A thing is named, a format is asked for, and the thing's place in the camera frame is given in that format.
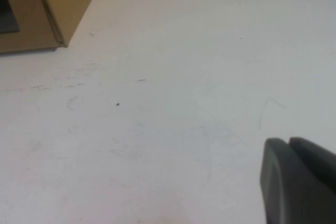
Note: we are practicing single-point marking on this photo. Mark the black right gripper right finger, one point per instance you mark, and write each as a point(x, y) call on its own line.
point(317, 171)

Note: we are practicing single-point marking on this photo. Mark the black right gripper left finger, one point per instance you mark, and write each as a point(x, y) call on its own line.
point(278, 171)

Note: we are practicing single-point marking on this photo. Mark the cardboard drawer with window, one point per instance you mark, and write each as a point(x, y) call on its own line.
point(31, 11)

